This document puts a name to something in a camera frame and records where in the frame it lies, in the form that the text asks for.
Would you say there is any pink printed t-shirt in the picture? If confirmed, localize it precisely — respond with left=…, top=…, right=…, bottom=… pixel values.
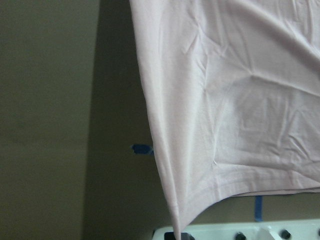
left=130, top=0, right=320, bottom=239

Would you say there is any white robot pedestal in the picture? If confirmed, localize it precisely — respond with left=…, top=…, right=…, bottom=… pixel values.
left=151, top=218, right=320, bottom=240

